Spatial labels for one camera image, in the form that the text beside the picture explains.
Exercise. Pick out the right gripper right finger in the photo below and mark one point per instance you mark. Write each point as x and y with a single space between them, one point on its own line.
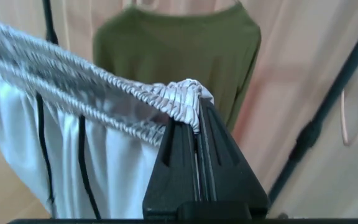
238 183

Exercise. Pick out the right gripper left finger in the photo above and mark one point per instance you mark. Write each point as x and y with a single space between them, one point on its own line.
182 180

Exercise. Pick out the pale grey shorts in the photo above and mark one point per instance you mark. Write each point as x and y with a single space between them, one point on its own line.
120 171

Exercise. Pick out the green long-sleeved shirt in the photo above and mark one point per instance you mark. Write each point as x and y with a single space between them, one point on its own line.
179 46

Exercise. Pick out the black clothes rack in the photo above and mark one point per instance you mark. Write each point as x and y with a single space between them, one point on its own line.
309 133

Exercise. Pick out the beige curtain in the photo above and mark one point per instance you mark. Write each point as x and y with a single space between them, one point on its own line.
291 46

